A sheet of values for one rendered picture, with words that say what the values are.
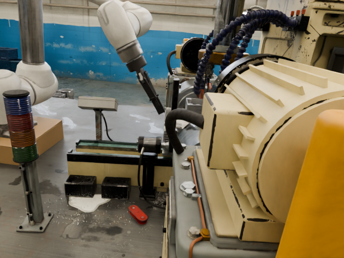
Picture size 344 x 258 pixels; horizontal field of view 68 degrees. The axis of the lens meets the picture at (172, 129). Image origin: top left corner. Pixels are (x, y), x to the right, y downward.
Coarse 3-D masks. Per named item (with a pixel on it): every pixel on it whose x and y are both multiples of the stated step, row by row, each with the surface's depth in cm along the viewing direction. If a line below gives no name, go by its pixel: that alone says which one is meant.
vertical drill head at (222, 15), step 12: (228, 0) 81; (240, 0) 81; (216, 12) 86; (228, 12) 82; (240, 12) 83; (216, 24) 86; (228, 24) 83; (228, 36) 85; (216, 48) 85; (216, 60) 84; (204, 72) 97; (204, 84) 99
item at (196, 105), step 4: (188, 100) 100; (192, 100) 102; (196, 100) 102; (200, 100) 102; (188, 104) 92; (192, 104) 93; (196, 104) 97; (200, 104) 102; (188, 108) 93; (192, 108) 93; (196, 108) 93; (200, 108) 93; (196, 112) 93; (200, 112) 93
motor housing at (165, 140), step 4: (168, 108) 99; (168, 112) 96; (180, 120) 95; (184, 124) 94; (164, 128) 94; (164, 132) 93; (164, 136) 94; (164, 140) 93; (168, 140) 93; (164, 148) 95
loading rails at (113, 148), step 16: (80, 144) 107; (96, 144) 108; (112, 144) 109; (128, 144) 110; (80, 160) 98; (96, 160) 98; (112, 160) 98; (128, 160) 98; (160, 160) 98; (96, 176) 100; (112, 176) 100; (128, 176) 100; (160, 176) 101
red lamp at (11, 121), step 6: (6, 114) 64; (30, 114) 67; (12, 120) 64; (18, 120) 64; (24, 120) 65; (30, 120) 67; (12, 126) 65; (18, 126) 65; (24, 126) 66; (30, 126) 67
